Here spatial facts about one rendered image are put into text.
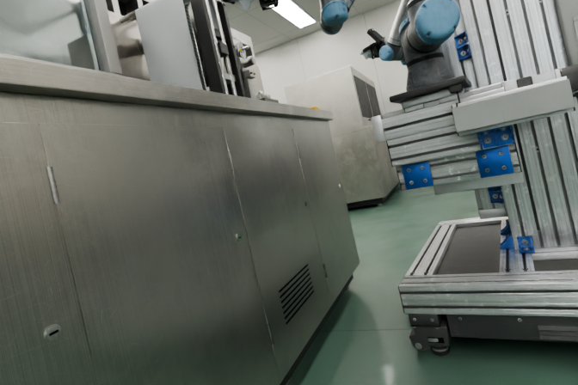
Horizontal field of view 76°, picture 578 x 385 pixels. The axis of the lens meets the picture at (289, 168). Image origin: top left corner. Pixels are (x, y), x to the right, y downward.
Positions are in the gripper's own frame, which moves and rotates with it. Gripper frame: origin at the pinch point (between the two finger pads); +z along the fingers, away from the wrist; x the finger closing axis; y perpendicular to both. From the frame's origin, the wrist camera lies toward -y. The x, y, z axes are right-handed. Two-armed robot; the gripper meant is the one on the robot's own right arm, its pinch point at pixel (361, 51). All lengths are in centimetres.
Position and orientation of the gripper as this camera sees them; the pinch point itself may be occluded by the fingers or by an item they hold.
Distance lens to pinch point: 231.5
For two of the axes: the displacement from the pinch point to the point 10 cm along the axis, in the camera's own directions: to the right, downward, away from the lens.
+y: 3.3, 9.4, 0.8
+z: -5.3, 1.2, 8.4
